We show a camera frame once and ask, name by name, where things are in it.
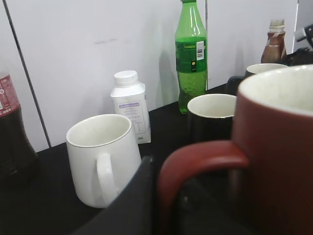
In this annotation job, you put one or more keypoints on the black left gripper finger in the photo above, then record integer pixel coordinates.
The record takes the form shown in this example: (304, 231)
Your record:
(133, 212)

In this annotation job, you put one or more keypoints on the red ceramic mug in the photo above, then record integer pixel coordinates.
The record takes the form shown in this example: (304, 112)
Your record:
(272, 141)

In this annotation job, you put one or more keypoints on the brown nescafe coffee bottle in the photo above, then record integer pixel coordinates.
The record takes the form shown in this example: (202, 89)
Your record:
(275, 50)

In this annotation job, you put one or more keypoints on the white ceramic mug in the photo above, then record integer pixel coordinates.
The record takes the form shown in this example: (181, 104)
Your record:
(103, 156)

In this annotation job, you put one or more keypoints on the black ceramic mug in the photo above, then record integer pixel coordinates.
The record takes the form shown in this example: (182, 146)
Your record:
(210, 117)

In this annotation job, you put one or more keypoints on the grey ceramic mug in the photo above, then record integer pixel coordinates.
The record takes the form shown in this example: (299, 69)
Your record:
(234, 81)

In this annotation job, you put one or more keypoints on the green sprite bottle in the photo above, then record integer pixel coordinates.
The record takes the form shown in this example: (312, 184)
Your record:
(191, 54)

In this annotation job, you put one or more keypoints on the white milk carton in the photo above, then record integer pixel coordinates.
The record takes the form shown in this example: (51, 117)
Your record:
(129, 99)

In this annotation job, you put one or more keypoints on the cola bottle red label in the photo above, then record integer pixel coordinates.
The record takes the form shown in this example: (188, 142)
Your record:
(19, 162)

